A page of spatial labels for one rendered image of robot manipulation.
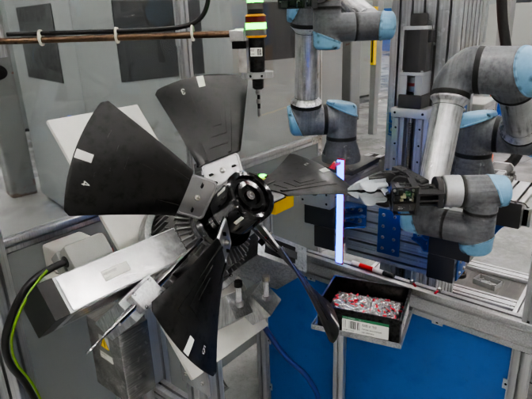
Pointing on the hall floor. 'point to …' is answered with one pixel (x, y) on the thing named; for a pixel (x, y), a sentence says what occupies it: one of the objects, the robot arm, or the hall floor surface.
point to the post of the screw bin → (339, 367)
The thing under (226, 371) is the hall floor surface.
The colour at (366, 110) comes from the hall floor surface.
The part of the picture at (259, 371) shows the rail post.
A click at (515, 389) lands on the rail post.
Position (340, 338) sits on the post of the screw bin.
